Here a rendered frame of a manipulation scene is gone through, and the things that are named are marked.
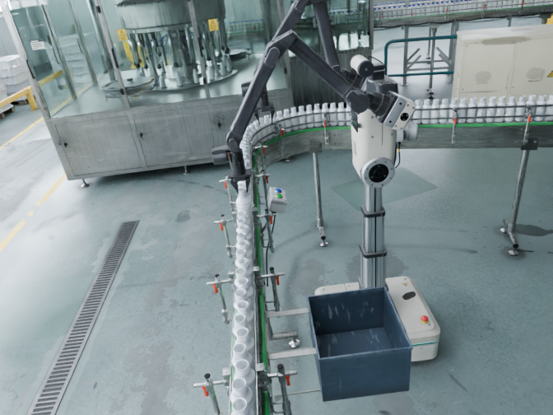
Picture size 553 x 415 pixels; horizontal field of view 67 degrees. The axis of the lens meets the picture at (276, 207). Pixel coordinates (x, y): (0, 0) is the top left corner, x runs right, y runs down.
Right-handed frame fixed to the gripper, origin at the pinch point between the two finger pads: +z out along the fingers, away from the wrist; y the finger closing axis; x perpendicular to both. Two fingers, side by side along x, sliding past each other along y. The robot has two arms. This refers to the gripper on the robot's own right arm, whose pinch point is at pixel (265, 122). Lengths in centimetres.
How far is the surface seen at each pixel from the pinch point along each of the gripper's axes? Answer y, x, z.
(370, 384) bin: -24, 115, 60
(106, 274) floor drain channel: 150, -82, 140
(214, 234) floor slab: 61, -124, 140
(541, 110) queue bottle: -182, -52, 33
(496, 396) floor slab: -102, 74, 140
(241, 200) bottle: 15, 47, 19
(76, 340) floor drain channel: 150, -8, 139
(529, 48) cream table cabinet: -293, -251, 38
